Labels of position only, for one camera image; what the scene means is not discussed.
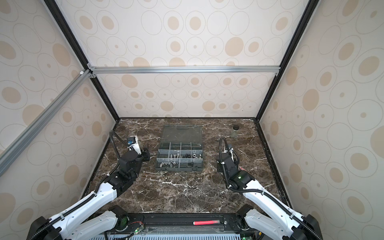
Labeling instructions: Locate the clear grey compartment organizer box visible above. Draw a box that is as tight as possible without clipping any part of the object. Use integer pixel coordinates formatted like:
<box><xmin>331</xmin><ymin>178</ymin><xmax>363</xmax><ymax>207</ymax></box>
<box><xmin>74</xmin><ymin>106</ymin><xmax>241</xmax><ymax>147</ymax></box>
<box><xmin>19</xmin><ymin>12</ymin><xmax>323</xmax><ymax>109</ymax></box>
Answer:
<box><xmin>155</xmin><ymin>125</ymin><xmax>204</xmax><ymax>172</ymax></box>

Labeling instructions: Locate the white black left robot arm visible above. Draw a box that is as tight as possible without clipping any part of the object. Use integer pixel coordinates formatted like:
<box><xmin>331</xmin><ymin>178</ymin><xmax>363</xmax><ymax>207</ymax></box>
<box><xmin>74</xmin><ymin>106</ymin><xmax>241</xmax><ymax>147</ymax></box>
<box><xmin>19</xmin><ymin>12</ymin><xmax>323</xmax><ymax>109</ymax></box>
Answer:
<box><xmin>27</xmin><ymin>131</ymin><xmax>151</xmax><ymax>240</ymax></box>

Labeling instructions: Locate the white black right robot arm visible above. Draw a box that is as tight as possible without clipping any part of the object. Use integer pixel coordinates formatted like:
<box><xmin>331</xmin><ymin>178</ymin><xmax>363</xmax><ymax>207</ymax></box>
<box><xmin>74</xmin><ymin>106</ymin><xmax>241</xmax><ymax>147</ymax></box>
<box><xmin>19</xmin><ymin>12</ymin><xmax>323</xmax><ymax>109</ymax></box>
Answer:
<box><xmin>217</xmin><ymin>137</ymin><xmax>323</xmax><ymax>240</ymax></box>

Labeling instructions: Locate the red marker pen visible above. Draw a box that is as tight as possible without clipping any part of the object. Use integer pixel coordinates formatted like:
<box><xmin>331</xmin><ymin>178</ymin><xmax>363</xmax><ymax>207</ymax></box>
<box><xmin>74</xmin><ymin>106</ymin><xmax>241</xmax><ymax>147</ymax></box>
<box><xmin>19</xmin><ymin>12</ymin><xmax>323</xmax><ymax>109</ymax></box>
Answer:
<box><xmin>193</xmin><ymin>220</ymin><xmax>221</xmax><ymax>226</ymax></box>

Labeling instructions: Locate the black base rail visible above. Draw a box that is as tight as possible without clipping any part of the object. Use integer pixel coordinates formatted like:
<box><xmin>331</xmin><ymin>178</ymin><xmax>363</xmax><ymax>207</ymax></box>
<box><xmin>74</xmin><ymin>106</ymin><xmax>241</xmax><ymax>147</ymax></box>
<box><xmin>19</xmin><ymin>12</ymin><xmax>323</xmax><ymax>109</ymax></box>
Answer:
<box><xmin>64</xmin><ymin>212</ymin><xmax>313</xmax><ymax>240</ymax></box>

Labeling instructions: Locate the horizontal aluminium frame bar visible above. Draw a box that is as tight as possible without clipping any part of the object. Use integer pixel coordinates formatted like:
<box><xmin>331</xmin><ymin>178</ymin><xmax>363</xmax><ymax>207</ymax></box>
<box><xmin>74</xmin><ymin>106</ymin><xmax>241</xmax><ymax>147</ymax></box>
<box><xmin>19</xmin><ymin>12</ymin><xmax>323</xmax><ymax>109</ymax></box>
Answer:
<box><xmin>91</xmin><ymin>66</ymin><xmax>280</xmax><ymax>74</ymax></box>

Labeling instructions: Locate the diagonal aluminium frame bar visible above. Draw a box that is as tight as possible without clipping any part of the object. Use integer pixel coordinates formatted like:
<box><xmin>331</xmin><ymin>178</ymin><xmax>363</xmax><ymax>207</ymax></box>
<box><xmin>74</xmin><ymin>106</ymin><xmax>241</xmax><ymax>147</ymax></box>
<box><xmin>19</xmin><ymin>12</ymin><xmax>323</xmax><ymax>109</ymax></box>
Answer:
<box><xmin>1</xmin><ymin>70</ymin><xmax>91</xmax><ymax>175</ymax></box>

